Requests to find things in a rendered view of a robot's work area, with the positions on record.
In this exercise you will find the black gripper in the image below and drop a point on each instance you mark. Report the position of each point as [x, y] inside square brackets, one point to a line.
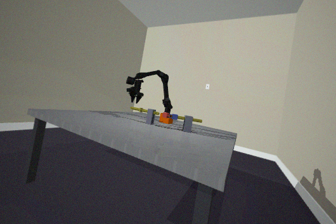
[136, 94]

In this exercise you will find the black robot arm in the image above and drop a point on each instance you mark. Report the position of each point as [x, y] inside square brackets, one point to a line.
[164, 77]

